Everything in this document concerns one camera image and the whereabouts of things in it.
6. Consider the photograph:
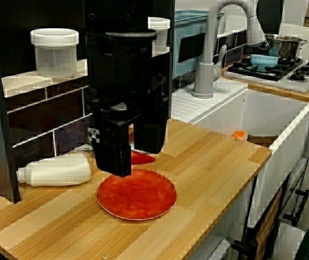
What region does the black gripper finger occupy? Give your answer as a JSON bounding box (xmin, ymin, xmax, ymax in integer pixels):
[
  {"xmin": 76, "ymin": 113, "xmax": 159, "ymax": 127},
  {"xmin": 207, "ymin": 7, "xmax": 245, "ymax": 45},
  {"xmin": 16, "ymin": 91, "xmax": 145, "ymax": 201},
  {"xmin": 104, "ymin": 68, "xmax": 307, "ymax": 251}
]
[
  {"xmin": 93, "ymin": 122, "xmax": 132, "ymax": 178},
  {"xmin": 134, "ymin": 120, "xmax": 169, "ymax": 155}
]

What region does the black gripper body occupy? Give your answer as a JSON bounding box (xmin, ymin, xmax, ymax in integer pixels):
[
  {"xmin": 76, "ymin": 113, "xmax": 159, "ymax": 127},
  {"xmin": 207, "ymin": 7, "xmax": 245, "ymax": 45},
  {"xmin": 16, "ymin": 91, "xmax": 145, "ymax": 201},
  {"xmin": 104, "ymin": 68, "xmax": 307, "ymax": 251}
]
[{"xmin": 85, "ymin": 31, "xmax": 169, "ymax": 143}]

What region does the brown beans can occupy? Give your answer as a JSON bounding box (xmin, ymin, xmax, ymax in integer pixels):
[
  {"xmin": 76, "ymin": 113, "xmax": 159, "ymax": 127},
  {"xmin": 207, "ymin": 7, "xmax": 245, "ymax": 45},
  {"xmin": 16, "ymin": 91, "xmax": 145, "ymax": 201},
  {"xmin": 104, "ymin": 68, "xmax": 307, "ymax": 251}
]
[{"xmin": 128, "ymin": 123, "xmax": 136, "ymax": 145}]

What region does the red toy chili pepper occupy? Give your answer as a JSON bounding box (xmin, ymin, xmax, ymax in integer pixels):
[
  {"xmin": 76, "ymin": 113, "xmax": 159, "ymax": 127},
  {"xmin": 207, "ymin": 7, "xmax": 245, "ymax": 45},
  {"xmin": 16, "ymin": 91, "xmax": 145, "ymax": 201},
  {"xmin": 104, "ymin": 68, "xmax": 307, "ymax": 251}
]
[{"xmin": 130, "ymin": 150, "xmax": 156, "ymax": 165}]

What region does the red round plate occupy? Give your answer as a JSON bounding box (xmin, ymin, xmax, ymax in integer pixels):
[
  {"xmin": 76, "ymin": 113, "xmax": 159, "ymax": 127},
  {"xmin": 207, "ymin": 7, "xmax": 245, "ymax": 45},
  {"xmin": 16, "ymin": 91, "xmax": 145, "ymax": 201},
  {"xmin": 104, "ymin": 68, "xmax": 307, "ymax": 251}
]
[{"xmin": 96, "ymin": 168, "xmax": 177, "ymax": 220}]

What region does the white plastic bottle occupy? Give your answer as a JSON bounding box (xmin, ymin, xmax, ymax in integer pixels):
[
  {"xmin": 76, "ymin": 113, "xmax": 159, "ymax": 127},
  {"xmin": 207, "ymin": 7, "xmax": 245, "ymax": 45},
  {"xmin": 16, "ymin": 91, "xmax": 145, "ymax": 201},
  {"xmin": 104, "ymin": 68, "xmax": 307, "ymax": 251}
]
[{"xmin": 16, "ymin": 152, "xmax": 92, "ymax": 187}]

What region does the white lidded plastic container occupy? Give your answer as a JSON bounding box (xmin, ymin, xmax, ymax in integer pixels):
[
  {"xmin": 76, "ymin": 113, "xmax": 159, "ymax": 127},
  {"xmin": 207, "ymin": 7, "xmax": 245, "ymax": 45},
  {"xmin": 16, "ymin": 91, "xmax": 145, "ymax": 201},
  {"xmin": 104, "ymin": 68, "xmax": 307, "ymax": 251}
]
[
  {"xmin": 147, "ymin": 17, "xmax": 171, "ymax": 57},
  {"xmin": 30, "ymin": 28, "xmax": 80, "ymax": 78}
]

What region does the blue plastic bin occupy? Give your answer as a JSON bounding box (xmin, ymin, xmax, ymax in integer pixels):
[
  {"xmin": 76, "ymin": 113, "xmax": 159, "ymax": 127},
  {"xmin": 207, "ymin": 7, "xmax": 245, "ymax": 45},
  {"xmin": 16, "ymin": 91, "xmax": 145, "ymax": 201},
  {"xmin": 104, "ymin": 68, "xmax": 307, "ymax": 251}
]
[{"xmin": 172, "ymin": 10, "xmax": 226, "ymax": 80}]

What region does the grey toy faucet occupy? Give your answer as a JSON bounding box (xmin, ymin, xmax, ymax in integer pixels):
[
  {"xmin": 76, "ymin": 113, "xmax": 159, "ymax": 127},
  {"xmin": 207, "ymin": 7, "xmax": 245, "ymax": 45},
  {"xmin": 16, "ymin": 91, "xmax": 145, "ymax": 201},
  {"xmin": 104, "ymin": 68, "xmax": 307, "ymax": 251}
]
[{"xmin": 191, "ymin": 0, "xmax": 269, "ymax": 99}]

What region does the orange plastic bowl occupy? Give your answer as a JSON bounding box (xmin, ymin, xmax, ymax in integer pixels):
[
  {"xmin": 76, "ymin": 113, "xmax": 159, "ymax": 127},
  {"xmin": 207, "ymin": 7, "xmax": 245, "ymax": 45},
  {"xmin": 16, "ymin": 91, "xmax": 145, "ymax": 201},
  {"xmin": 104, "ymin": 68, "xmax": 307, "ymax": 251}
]
[{"xmin": 231, "ymin": 130, "xmax": 248, "ymax": 141}]

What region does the white toy sink unit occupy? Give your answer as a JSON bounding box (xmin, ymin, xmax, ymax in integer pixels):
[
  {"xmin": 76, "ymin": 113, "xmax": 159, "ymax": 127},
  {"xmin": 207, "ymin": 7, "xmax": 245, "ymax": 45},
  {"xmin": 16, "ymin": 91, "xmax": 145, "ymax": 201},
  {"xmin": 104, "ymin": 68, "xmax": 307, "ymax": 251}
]
[{"xmin": 170, "ymin": 78, "xmax": 309, "ymax": 260}]

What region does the light blue bowl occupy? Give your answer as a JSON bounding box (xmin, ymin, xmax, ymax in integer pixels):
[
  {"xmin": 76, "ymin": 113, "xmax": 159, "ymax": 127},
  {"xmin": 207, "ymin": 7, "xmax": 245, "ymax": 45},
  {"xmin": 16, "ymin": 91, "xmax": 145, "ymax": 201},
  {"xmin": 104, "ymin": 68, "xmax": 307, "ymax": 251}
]
[{"xmin": 250, "ymin": 53, "xmax": 279, "ymax": 73}]

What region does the toy stove top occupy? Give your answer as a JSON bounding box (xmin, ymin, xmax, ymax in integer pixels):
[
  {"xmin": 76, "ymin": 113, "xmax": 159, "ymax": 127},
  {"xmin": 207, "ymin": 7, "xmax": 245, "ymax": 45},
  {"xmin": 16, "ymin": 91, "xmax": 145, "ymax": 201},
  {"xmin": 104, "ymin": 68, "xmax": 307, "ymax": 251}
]
[{"xmin": 223, "ymin": 58, "xmax": 309, "ymax": 93}]

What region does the stainless steel pot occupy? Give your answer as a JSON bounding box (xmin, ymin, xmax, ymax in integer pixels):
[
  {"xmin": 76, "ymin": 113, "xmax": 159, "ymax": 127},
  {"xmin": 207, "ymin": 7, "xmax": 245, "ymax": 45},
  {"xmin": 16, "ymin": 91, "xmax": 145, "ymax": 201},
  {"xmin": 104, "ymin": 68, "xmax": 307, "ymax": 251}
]
[{"xmin": 259, "ymin": 34, "xmax": 308, "ymax": 61}]

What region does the black cabinet handle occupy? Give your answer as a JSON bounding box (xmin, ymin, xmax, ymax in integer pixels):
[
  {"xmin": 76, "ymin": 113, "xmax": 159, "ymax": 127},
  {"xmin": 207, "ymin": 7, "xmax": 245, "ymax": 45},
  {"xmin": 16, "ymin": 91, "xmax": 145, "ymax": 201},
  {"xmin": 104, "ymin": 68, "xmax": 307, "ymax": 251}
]
[
  {"xmin": 231, "ymin": 238, "xmax": 260, "ymax": 260},
  {"xmin": 283, "ymin": 189, "xmax": 309, "ymax": 227}
]

